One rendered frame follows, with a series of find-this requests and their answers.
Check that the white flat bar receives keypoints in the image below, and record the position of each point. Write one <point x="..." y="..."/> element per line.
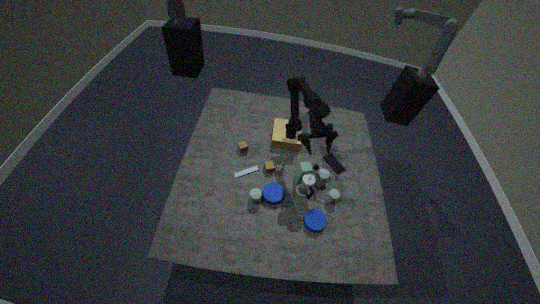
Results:
<point x="246" y="171"/>

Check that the pale green square block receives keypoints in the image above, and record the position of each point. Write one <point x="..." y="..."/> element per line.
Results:
<point x="303" y="168"/>

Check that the blue cylinder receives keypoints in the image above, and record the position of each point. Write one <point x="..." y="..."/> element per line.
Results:
<point x="314" y="220"/>
<point x="272" y="193"/>

